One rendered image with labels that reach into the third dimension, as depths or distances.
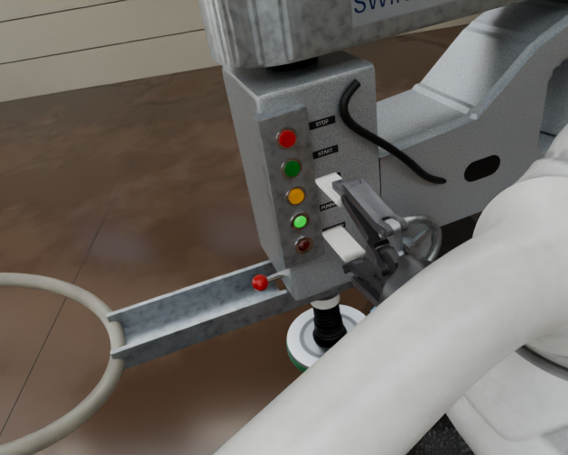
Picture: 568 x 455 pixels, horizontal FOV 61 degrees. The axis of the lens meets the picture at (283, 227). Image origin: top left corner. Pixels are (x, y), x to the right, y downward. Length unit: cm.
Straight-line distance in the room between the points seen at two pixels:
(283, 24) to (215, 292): 59
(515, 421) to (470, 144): 68
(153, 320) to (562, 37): 95
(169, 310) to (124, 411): 144
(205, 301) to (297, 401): 87
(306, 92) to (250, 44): 11
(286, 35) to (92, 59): 674
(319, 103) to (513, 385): 53
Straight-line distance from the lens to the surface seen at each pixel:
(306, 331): 124
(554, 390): 37
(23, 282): 121
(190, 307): 108
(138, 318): 108
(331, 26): 75
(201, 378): 245
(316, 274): 93
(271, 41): 73
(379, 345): 22
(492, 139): 102
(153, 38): 715
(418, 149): 92
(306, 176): 79
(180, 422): 234
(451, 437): 119
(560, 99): 121
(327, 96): 78
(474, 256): 24
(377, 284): 54
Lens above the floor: 182
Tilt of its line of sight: 34 degrees down
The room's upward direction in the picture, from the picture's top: 10 degrees counter-clockwise
